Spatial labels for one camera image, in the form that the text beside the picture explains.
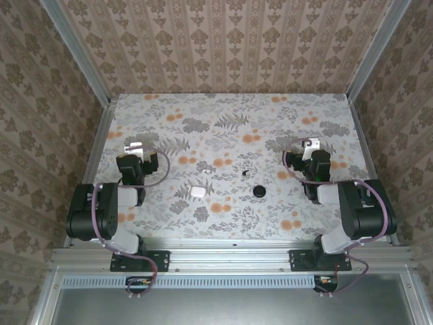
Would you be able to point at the round black earbud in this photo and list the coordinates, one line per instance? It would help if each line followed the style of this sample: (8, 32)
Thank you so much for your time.
(259, 191)

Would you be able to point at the small black earbud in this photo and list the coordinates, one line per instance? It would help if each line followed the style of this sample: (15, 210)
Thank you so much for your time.
(244, 173)

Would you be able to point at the white earbud charging case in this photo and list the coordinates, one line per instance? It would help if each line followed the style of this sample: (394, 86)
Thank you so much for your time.
(197, 191)

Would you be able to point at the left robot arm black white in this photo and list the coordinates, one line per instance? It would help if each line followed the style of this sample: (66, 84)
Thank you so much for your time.
(88, 213)

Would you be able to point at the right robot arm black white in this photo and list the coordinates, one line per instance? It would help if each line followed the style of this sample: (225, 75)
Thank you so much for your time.
(368, 216)

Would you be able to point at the floral patterned table mat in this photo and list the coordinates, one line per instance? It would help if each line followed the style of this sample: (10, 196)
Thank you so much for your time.
(220, 111)

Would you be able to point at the black connector board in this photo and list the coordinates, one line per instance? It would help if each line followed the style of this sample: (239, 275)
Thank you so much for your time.
(138, 281)
(326, 281)

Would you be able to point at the grey metal sheet panel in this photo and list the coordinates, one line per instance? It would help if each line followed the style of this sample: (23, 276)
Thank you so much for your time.
(220, 308)

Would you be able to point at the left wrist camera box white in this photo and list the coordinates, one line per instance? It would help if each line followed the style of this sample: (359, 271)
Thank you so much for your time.
(133, 148)

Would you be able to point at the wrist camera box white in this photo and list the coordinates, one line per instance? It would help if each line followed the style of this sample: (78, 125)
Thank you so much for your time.
(133, 148)
(312, 143)

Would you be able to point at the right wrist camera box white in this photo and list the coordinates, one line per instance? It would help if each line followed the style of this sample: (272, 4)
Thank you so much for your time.
(312, 143)

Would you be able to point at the aluminium table side rail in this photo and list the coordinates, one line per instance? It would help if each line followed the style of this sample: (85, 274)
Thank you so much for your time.
(98, 142)
(363, 142)

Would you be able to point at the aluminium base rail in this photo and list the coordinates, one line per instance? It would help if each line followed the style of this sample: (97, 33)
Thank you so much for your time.
(230, 257)

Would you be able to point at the aluminium frame post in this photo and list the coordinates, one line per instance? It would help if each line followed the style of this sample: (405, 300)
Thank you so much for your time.
(375, 50)
(78, 57)

